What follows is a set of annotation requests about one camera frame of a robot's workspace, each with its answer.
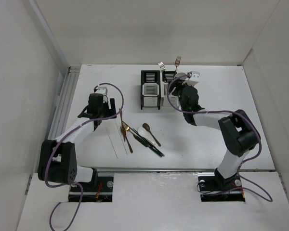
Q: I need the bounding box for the copper rose-gold fork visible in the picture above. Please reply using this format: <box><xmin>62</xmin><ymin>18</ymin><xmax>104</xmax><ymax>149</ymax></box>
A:
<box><xmin>174</xmin><ymin>56</ymin><xmax>181</xmax><ymax>71</ymax></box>

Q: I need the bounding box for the silver steel fork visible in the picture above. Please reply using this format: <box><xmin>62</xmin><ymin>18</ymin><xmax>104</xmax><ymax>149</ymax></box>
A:
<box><xmin>158</xmin><ymin>62</ymin><xmax>166</xmax><ymax>72</ymax></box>

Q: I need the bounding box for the small white ceramic spoon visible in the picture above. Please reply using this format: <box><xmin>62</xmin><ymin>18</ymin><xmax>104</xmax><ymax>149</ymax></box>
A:
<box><xmin>138</xmin><ymin>127</ymin><xmax>159</xmax><ymax>147</ymax></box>

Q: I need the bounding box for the large white ceramic spoon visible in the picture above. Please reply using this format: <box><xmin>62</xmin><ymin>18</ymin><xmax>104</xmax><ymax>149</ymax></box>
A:
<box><xmin>174</xmin><ymin>72</ymin><xmax>188</xmax><ymax>78</ymax></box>

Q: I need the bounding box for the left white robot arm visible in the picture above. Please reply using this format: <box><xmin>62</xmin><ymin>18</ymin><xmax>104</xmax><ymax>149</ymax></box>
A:
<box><xmin>38</xmin><ymin>93</ymin><xmax>117</xmax><ymax>191</ymax></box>

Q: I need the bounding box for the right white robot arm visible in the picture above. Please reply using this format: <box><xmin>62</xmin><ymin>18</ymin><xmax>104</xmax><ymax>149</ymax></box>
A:
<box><xmin>167</xmin><ymin>80</ymin><xmax>261</xmax><ymax>195</ymax></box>

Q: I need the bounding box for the copper rose-gold spoon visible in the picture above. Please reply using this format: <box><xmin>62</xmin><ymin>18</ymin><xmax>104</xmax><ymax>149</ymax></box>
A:
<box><xmin>120</xmin><ymin>125</ymin><xmax>128</xmax><ymax>142</ymax></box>

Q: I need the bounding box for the black slotted utensil container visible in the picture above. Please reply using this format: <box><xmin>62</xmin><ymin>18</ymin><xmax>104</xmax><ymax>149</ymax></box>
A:
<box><xmin>140</xmin><ymin>70</ymin><xmax>161</xmax><ymax>110</ymax></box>

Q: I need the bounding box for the copper rose-gold knife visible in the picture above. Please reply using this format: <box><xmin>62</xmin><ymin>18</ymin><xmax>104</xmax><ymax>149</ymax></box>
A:
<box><xmin>119</xmin><ymin>109</ymin><xmax>133</xmax><ymax>153</ymax></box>

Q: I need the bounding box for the brown wooden spoon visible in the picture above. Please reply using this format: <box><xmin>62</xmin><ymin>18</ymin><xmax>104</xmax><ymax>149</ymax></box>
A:
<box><xmin>142</xmin><ymin>123</ymin><xmax>161</xmax><ymax>147</ymax></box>

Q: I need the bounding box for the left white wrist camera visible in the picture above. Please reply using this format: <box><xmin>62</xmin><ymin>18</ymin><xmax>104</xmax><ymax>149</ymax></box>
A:
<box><xmin>93</xmin><ymin>86</ymin><xmax>108</xmax><ymax>103</ymax></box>

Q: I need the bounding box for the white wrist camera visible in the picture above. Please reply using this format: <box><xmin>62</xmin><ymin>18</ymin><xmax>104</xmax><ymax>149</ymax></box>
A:
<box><xmin>184</xmin><ymin>71</ymin><xmax>200</xmax><ymax>87</ymax></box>
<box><xmin>93</xmin><ymin>86</ymin><xmax>108</xmax><ymax>103</ymax></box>

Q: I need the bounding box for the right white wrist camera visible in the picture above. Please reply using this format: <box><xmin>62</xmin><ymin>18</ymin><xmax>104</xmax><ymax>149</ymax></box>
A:
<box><xmin>184</xmin><ymin>71</ymin><xmax>200</xmax><ymax>87</ymax></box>

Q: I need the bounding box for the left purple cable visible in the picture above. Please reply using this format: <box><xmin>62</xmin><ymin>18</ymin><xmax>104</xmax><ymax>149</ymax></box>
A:
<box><xmin>44</xmin><ymin>83</ymin><xmax>125</xmax><ymax>231</ymax></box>

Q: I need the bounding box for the purple cable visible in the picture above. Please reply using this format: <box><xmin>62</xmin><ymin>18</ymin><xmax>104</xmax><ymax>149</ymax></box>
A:
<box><xmin>167</xmin><ymin>73</ymin><xmax>273</xmax><ymax>204</ymax></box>
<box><xmin>44</xmin><ymin>83</ymin><xmax>125</xmax><ymax>231</ymax></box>

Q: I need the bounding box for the gold fork black handle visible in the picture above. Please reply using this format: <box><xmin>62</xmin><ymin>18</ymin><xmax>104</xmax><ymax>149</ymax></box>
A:
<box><xmin>123</xmin><ymin>122</ymin><xmax>164</xmax><ymax>157</ymax></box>

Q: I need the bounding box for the gold knife black handle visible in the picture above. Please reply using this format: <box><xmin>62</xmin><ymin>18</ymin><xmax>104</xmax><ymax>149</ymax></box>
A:
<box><xmin>133</xmin><ymin>134</ymin><xmax>164</xmax><ymax>157</ymax></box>

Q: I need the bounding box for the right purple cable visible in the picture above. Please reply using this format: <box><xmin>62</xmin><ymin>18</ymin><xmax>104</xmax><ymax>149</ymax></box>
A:
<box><xmin>167</xmin><ymin>73</ymin><xmax>273</xmax><ymax>204</ymax></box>

